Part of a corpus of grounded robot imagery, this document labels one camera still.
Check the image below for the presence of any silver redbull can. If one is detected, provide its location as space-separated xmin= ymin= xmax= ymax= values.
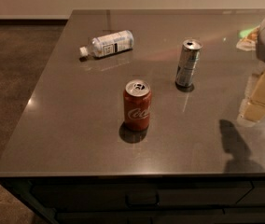
xmin=175 ymin=39 xmax=202 ymax=88

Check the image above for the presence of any red coke can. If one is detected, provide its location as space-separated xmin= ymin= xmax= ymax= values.
xmin=123 ymin=79 xmax=152 ymax=132

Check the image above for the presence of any dark right drawer front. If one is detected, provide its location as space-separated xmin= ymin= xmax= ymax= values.
xmin=238 ymin=181 xmax=265 ymax=205

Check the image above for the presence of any dark drawer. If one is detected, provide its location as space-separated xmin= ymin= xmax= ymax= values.
xmin=32 ymin=182 xmax=252 ymax=212
xmin=56 ymin=207 xmax=265 ymax=224
xmin=238 ymin=181 xmax=265 ymax=205

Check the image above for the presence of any dark lower drawer front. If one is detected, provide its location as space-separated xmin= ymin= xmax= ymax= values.
xmin=56 ymin=207 xmax=265 ymax=224

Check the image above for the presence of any clear plastic water bottle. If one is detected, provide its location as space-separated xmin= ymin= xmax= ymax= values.
xmin=79 ymin=30 xmax=134 ymax=58

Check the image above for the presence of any black drawer handle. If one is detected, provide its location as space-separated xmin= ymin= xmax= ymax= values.
xmin=125 ymin=193 xmax=160 ymax=208

